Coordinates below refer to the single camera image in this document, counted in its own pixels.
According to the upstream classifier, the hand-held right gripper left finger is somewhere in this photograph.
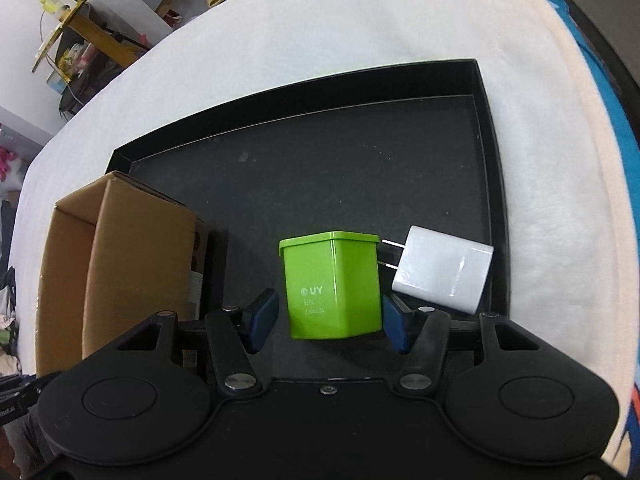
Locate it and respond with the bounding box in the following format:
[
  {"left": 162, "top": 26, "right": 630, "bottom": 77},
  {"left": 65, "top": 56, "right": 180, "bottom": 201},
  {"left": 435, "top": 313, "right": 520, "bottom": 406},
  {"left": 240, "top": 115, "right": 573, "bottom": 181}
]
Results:
[{"left": 117, "top": 287, "right": 281, "bottom": 396}]

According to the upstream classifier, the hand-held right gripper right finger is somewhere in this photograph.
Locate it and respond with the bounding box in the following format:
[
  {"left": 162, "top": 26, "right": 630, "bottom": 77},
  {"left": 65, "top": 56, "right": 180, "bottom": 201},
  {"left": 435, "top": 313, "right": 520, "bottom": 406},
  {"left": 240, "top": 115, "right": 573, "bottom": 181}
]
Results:
[{"left": 382, "top": 292, "right": 546, "bottom": 396}]

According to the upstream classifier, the green plastic box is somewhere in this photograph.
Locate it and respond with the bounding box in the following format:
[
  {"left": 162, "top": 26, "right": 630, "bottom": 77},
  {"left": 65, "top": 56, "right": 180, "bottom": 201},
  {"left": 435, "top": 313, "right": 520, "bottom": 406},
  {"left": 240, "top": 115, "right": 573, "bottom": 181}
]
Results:
[{"left": 278, "top": 230, "right": 385, "bottom": 341}]

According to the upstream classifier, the brown cardboard box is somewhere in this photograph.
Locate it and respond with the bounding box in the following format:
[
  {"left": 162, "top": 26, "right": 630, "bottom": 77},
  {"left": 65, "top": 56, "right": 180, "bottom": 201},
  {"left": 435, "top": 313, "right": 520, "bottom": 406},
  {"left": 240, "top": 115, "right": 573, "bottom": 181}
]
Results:
[{"left": 37, "top": 170, "right": 208, "bottom": 376}]

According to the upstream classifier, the black tray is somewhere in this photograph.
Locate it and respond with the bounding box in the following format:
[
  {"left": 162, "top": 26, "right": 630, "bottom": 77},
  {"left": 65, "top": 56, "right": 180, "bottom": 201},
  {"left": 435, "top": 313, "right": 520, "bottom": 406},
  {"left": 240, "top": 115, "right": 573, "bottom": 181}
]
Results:
[{"left": 106, "top": 58, "right": 511, "bottom": 381}]

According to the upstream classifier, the white plug charger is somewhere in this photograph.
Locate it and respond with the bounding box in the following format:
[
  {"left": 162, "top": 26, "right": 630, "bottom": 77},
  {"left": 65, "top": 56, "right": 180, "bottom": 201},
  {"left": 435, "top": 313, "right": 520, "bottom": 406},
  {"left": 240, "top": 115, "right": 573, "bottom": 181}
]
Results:
[{"left": 377, "top": 225, "right": 495, "bottom": 313}]

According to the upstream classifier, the white blanket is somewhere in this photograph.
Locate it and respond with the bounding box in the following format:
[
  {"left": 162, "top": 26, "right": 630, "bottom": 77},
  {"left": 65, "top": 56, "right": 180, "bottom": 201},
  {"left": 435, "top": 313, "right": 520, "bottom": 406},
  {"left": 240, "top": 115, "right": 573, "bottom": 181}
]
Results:
[{"left": 10, "top": 0, "right": 640, "bottom": 463}]

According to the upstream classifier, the yellow shelf rack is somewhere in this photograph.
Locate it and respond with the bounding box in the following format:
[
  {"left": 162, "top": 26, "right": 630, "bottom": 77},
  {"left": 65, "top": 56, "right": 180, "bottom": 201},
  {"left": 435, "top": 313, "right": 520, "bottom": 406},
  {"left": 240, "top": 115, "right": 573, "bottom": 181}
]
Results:
[{"left": 31, "top": 0, "right": 151, "bottom": 76}]

